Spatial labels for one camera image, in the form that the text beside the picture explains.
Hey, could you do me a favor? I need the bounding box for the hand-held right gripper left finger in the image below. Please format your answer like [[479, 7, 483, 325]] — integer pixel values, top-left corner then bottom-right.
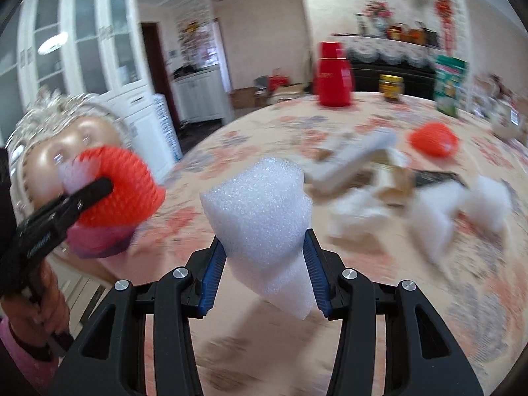
[[58, 235, 227, 396]]

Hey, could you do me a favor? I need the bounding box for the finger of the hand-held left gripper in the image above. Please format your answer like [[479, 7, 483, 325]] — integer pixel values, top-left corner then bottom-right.
[[18, 177, 115, 232]]

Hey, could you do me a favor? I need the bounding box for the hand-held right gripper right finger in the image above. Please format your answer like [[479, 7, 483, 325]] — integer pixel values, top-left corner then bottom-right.
[[303, 229, 487, 396]]

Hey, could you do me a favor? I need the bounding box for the red foam fruit net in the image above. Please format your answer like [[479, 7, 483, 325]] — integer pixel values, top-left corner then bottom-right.
[[68, 146, 166, 228], [406, 123, 459, 158]]

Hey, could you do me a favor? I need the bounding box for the white foam block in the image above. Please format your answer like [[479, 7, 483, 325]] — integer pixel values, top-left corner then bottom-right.
[[200, 157, 316, 320]]

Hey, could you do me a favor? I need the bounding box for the person's left forearm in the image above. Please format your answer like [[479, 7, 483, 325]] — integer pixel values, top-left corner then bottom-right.
[[0, 317, 62, 396]]

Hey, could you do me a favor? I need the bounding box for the person's left hand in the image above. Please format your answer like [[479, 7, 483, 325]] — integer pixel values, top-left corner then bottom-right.
[[0, 263, 72, 340]]

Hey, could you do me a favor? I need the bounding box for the ornate cream padded chair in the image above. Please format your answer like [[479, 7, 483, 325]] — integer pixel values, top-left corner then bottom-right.
[[8, 93, 137, 232]]

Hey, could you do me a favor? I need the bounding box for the beige cardboard piece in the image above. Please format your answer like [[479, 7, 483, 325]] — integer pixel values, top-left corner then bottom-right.
[[371, 165, 417, 207]]

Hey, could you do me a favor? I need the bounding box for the low white cabinet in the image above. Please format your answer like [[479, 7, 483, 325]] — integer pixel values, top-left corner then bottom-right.
[[173, 68, 232, 124]]

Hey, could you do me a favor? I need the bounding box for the flat black packet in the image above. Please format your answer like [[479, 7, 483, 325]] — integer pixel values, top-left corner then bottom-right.
[[412, 169, 467, 188]]

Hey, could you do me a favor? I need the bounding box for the tall white glass-door cabinet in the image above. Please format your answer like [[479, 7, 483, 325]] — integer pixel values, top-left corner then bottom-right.
[[0, 0, 182, 174]]

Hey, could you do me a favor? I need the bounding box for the brown cardboard box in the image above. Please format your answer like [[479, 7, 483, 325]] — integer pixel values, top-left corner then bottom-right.
[[229, 86, 256, 110]]

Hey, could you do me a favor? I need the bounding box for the yellow-lidded jar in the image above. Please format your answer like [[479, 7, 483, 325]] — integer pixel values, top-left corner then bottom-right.
[[379, 74, 404, 103]]

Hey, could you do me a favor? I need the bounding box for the red thermos jug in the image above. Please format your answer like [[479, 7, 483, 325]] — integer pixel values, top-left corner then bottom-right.
[[315, 41, 356, 107]]

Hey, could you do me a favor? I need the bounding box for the dark wooden sideboard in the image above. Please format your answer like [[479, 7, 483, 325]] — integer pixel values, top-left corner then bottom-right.
[[346, 47, 438, 100]]

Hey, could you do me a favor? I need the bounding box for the green snack package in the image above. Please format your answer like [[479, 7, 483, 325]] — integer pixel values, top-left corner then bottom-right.
[[433, 54, 469, 118]]

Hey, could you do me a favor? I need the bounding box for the white lace cloth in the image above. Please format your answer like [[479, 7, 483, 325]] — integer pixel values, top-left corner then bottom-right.
[[336, 35, 444, 67]]

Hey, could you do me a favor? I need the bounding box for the yellow and red gift box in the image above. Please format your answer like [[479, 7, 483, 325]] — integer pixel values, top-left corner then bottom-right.
[[385, 22, 409, 41]]

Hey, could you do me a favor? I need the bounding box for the pink flower bouquet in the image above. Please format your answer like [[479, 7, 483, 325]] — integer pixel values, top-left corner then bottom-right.
[[363, 0, 392, 29]]

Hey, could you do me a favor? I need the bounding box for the wall photo panel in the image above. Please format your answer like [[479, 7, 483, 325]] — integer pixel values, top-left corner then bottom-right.
[[177, 18, 219, 64]]

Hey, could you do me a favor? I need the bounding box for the red knot wall ornament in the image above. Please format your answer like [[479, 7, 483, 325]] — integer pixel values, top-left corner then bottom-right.
[[435, 0, 456, 56]]

